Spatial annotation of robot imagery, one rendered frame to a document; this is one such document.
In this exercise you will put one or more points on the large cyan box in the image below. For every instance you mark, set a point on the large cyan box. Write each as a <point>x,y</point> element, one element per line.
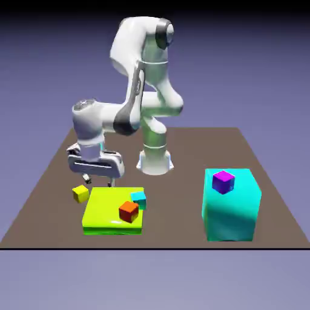
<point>230,213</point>

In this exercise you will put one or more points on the small orange cube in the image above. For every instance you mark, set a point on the small orange cube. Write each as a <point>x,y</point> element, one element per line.
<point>128,211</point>

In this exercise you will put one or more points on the small yellow cube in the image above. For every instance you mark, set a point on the small yellow cube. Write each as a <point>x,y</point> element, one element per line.
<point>81,193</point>

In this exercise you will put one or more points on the small cyan cube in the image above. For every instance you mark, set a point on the small cyan cube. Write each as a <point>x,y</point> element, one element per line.
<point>140,198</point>

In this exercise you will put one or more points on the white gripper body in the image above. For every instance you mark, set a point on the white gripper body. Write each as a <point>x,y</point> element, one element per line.
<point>96,166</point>

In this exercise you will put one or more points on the large lime green box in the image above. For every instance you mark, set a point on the large lime green box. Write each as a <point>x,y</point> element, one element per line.
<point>106,213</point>

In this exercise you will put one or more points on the small purple cube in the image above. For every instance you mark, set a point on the small purple cube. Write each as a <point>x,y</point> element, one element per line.
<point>222,181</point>

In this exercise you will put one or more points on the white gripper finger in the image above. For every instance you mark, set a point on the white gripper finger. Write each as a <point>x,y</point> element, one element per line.
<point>86,178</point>
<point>111,182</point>

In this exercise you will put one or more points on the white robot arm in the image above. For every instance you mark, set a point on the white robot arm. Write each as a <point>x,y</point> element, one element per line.
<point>150,101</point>

